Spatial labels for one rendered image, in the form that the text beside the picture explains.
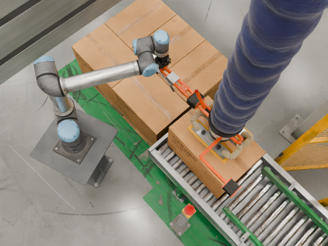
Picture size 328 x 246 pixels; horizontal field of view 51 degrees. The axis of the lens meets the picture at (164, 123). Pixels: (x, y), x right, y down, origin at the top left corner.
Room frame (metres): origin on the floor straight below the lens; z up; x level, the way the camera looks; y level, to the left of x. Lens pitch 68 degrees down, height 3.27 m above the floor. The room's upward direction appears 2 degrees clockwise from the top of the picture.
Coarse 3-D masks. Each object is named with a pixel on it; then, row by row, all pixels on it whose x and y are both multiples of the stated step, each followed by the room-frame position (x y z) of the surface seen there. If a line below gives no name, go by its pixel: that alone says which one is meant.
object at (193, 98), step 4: (188, 96) 0.99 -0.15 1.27; (192, 96) 0.99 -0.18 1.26; (196, 96) 0.99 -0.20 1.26; (204, 96) 0.99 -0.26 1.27; (188, 100) 0.96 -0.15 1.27; (192, 100) 0.97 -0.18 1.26; (196, 100) 0.97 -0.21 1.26; (204, 100) 0.98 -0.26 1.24; (192, 104) 0.93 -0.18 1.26; (196, 104) 0.93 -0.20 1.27; (200, 104) 0.95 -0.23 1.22
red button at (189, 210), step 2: (186, 206) 0.32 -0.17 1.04; (188, 206) 0.32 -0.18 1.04; (190, 206) 0.32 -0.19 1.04; (192, 206) 0.32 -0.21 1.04; (184, 208) 0.30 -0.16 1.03; (186, 208) 0.30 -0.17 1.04; (188, 208) 0.30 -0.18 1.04; (190, 208) 0.30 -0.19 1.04; (192, 208) 0.30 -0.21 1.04; (194, 208) 0.31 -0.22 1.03; (184, 210) 0.29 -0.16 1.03; (186, 210) 0.29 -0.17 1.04; (188, 210) 0.29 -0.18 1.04; (190, 210) 0.29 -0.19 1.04; (192, 210) 0.29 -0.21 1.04; (194, 210) 0.29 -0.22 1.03; (184, 212) 0.28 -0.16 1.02; (186, 212) 0.28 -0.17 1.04; (188, 212) 0.28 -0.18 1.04; (190, 212) 0.28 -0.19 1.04; (192, 212) 0.28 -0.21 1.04; (186, 214) 0.27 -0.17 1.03; (188, 214) 0.27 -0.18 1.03; (190, 214) 0.27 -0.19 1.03; (192, 214) 0.27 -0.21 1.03
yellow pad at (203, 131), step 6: (198, 120) 0.88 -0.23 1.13; (192, 126) 0.83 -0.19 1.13; (204, 126) 0.84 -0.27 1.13; (192, 132) 0.79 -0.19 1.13; (198, 132) 0.79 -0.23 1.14; (204, 132) 0.78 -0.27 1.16; (198, 138) 0.75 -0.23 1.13; (204, 144) 0.71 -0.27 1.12; (216, 144) 0.71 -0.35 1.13; (222, 144) 0.71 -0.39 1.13; (210, 150) 0.67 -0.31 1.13; (216, 150) 0.67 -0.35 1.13; (222, 150) 0.67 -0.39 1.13; (228, 150) 0.67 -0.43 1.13; (216, 156) 0.63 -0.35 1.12; (222, 156) 0.63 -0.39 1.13; (222, 162) 0.60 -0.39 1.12
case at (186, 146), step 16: (208, 96) 1.15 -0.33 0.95; (192, 112) 1.02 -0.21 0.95; (176, 128) 0.88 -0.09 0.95; (176, 144) 0.82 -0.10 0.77; (192, 144) 0.76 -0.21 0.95; (256, 144) 0.78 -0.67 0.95; (192, 160) 0.69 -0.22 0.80; (208, 160) 0.65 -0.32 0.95; (240, 160) 0.66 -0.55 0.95; (256, 160) 0.67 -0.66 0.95; (208, 176) 0.57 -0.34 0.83; (224, 176) 0.54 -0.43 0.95; (240, 176) 0.55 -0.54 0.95; (224, 192) 0.51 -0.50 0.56
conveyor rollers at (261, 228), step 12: (168, 156) 0.79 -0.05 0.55; (252, 168) 0.71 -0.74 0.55; (192, 180) 0.59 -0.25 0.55; (240, 180) 0.61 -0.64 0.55; (264, 192) 0.52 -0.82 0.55; (276, 192) 0.53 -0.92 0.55; (216, 204) 0.41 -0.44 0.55; (252, 204) 0.43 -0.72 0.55; (264, 204) 0.43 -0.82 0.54; (288, 204) 0.44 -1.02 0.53; (240, 216) 0.33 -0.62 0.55; (252, 216) 0.33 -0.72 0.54; (276, 216) 0.34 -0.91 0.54; (288, 216) 0.34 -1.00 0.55; (264, 228) 0.24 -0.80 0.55; (276, 228) 0.25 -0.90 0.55; (312, 228) 0.26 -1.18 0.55; (264, 240) 0.16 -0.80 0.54; (288, 240) 0.17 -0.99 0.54; (300, 240) 0.17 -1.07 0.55; (324, 240) 0.18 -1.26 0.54
